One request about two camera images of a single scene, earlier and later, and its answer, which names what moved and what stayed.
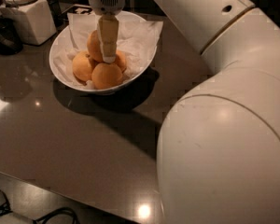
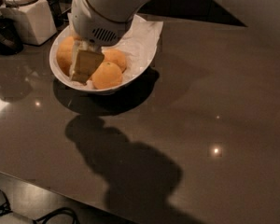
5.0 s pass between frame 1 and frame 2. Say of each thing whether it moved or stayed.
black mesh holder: stayed
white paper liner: stayed
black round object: stayed
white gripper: moved
